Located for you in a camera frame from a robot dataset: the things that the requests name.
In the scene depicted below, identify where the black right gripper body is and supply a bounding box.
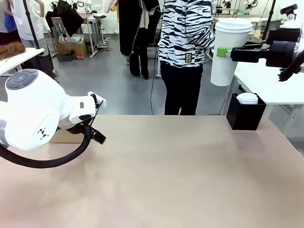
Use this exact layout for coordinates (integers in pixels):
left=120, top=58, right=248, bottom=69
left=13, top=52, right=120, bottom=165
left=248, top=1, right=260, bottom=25
left=260, top=28, right=301, bottom=68

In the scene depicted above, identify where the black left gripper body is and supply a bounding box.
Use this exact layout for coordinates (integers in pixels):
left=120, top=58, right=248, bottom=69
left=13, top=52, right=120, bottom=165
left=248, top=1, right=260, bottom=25
left=58, top=116, right=99, bottom=136

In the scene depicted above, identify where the white paper cup with lid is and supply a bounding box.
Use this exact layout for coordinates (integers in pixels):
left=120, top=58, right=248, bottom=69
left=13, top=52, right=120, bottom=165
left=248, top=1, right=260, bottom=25
left=210, top=18, right=254, bottom=87

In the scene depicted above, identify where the brown cardboard carrier box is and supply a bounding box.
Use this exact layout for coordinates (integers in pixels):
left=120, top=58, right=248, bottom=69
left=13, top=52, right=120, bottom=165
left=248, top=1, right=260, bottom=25
left=49, top=129, right=84, bottom=144

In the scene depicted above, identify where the stack of white cup lids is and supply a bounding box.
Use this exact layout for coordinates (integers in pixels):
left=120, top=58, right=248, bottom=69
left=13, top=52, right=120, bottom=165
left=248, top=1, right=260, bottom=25
left=236, top=93, right=259, bottom=105

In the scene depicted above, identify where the black square cup holder box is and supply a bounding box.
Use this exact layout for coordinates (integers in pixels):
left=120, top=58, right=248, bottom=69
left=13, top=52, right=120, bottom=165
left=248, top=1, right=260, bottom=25
left=226, top=92, right=267, bottom=131

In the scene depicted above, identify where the black stand pole thick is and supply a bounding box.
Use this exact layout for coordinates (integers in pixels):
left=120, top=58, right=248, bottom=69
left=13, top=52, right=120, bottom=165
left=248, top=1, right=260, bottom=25
left=261, top=0, right=277, bottom=43

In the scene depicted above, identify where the large white side table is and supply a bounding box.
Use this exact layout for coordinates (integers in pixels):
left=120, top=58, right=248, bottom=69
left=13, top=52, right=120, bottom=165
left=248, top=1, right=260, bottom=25
left=231, top=57, right=304, bottom=105

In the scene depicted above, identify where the person in zebra striped hoodie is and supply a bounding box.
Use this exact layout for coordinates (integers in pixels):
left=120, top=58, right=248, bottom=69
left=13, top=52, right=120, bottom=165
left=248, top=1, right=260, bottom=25
left=157, top=0, right=216, bottom=116

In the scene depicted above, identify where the brown cardboard box on floor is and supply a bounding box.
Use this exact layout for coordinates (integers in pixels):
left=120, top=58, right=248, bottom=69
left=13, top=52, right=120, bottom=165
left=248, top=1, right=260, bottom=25
left=56, top=38, right=88, bottom=58

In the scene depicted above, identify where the grey case on cardboard box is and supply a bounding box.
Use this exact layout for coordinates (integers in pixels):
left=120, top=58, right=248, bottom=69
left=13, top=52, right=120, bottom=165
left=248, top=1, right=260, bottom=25
left=57, top=34, right=85, bottom=45

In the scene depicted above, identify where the white table with brown fur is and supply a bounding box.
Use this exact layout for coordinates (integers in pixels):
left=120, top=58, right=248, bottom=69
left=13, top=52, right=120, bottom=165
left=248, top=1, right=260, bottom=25
left=0, top=47, right=45, bottom=77

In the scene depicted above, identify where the brown furry cloth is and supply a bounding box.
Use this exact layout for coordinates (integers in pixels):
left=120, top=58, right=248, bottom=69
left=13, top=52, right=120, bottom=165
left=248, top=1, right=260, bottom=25
left=0, top=42, right=26, bottom=60

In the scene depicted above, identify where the bystander in black clothes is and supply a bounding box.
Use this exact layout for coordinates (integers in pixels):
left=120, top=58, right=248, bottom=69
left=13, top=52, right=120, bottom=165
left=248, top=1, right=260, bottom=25
left=117, top=0, right=162, bottom=80

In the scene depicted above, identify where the black stand pole thin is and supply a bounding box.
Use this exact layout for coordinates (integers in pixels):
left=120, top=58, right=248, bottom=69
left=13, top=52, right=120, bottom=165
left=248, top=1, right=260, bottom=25
left=22, top=0, right=41, bottom=50

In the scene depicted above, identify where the black hanging garment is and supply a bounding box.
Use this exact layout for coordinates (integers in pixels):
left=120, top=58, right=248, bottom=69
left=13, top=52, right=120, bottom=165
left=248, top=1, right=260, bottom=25
left=45, top=0, right=85, bottom=38

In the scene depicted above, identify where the bystander in white shirt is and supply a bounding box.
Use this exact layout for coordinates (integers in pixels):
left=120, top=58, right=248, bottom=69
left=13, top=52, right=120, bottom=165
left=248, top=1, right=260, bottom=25
left=10, top=0, right=60, bottom=83

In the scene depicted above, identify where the bystander in blue shirt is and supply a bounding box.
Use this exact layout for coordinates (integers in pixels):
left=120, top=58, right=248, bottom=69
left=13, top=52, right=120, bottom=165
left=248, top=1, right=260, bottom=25
left=0, top=0, right=19, bottom=45

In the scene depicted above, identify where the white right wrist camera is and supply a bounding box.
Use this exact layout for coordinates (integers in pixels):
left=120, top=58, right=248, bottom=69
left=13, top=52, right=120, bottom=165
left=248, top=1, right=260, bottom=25
left=279, top=4, right=299, bottom=29

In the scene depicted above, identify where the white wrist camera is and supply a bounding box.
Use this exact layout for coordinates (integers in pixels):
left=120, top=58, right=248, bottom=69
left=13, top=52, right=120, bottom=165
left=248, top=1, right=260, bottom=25
left=87, top=91, right=107, bottom=108
left=279, top=4, right=299, bottom=29

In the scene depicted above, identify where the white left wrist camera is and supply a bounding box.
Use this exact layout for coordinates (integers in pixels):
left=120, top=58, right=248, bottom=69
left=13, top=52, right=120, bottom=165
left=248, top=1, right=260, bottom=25
left=87, top=91, right=107, bottom=108

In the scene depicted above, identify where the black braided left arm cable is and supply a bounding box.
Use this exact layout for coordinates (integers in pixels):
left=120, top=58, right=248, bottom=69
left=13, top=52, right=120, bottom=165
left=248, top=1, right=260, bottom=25
left=0, top=118, right=98, bottom=169

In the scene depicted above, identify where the black cable on floor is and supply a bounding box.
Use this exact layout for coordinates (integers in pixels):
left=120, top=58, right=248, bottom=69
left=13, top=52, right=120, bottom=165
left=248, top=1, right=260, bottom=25
left=149, top=45, right=163, bottom=115

